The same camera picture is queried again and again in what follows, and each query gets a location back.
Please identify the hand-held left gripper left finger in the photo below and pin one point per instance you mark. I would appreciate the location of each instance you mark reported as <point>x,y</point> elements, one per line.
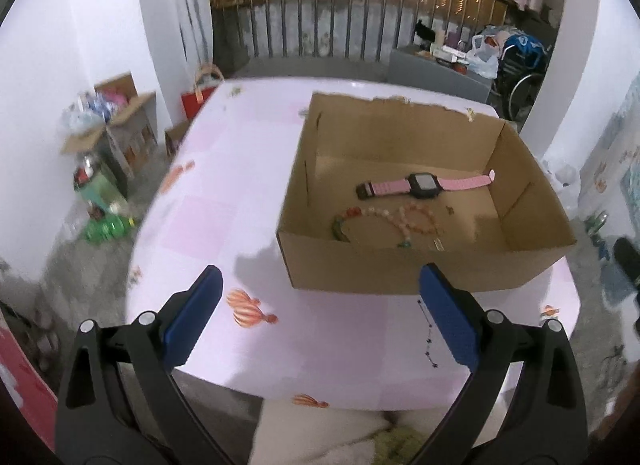
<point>192,315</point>

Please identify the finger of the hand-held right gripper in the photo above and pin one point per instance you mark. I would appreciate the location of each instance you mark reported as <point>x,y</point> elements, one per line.
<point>629,262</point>

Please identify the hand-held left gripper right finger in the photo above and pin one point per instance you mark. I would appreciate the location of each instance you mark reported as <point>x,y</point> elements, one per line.
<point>447,320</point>

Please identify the large cardboard box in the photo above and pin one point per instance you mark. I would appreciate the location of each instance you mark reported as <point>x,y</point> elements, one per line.
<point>350,270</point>

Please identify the green drink can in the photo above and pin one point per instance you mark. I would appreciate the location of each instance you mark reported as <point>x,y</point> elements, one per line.
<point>597,222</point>

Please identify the roll of patterned sheet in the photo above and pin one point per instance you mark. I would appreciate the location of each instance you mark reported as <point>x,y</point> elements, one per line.
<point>600,170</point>

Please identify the eyeglasses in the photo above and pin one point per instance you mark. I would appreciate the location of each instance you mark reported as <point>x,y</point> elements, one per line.
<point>612,360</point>

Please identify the white plastic bag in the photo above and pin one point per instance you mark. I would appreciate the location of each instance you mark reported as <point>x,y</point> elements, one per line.
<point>482,57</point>
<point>565,177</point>

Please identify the green plastic bottle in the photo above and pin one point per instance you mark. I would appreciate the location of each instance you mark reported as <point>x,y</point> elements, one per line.
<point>107,230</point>

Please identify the colourful packaged toy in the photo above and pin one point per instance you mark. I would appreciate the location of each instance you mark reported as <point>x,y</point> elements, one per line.
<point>92,180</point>

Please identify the cream and green fleece clothing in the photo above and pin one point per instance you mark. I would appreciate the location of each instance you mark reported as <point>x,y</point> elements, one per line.
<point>320,432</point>

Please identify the red printed board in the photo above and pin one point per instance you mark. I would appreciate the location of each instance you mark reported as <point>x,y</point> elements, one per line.
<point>20,380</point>

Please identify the open carton with clutter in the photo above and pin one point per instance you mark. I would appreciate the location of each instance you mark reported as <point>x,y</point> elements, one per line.
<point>115,120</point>

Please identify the wheelchair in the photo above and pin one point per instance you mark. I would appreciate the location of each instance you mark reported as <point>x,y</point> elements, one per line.
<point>525,80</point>

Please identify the grey cabinet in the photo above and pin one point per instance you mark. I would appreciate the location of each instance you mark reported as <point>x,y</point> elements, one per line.
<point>435,80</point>

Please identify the white flat box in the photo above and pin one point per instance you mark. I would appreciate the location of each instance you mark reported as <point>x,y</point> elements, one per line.
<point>447,51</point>

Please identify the small black device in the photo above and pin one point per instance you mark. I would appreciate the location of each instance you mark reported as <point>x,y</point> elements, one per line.
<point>425,32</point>

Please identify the white curtain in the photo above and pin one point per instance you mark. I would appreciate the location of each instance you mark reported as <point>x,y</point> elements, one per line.
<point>195,5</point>

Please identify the metal balcony railing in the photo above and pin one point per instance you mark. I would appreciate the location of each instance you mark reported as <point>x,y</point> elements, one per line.
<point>325,20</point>

